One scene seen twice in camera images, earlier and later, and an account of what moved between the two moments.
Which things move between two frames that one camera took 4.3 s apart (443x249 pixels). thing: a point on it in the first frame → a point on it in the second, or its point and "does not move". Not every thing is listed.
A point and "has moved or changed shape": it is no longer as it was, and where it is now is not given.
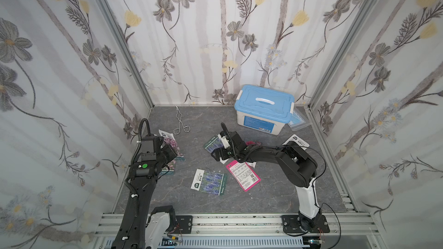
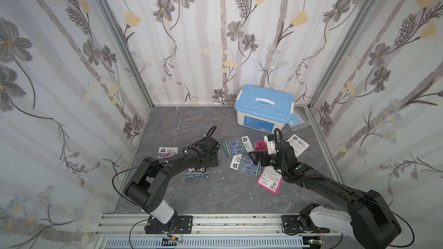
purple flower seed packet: x=169 y=139 has moved or changed shape
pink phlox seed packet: x=170 y=168 has moved or changed shape
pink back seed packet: x=245 y=175 → x=270 y=179
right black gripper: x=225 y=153 → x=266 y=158
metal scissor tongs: x=179 y=115 does not move
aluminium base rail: x=321 y=230 does not move
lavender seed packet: x=215 y=144 has moved or changed shape
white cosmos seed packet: x=301 y=142 does not move
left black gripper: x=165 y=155 → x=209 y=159
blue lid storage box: x=263 y=108 does not move
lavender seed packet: x=210 y=182 → x=243 y=162
